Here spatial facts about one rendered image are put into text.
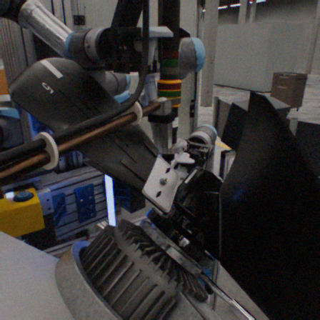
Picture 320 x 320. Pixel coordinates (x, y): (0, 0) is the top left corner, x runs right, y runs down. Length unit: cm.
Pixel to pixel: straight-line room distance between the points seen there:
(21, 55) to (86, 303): 105
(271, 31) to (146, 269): 1005
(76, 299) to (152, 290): 10
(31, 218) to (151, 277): 50
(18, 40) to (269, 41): 942
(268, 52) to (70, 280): 1007
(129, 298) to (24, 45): 108
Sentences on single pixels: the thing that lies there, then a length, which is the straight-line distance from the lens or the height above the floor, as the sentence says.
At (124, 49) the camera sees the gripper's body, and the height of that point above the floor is 146.
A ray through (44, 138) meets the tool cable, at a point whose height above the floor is 139.
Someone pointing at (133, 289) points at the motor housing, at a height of 115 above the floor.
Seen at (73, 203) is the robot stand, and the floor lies 83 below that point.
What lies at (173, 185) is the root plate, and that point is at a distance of 49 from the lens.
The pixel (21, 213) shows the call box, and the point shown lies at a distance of 84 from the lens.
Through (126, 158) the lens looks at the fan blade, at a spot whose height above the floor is 130.
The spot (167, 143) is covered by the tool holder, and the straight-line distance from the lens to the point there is 49.
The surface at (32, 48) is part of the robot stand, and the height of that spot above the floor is 146.
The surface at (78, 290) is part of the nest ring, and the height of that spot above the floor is 116.
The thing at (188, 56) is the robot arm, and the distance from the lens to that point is 98.
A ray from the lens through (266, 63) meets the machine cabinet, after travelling 1029.
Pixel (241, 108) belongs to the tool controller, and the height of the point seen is 124.
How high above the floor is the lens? 146
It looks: 23 degrees down
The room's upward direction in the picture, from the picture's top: straight up
